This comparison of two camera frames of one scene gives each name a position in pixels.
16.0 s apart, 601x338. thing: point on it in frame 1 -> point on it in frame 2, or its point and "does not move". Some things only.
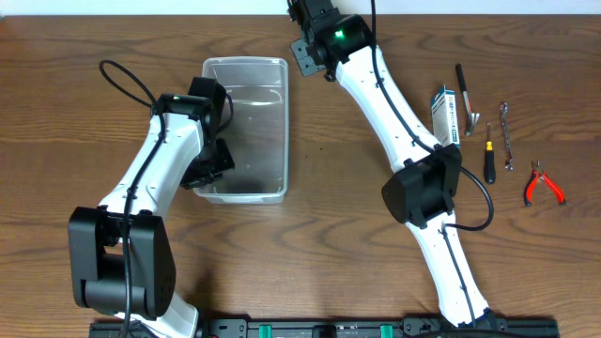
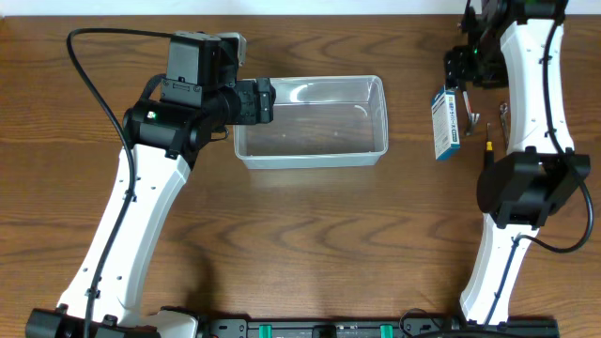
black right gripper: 305,62 -> 456,69
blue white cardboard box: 445,117 does not move
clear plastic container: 258,132 -> 328,121
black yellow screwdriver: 489,159 does not move
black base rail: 361,327 does not move
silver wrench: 509,162 does not move
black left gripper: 225,161 -> 239,92
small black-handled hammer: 473,117 does not move
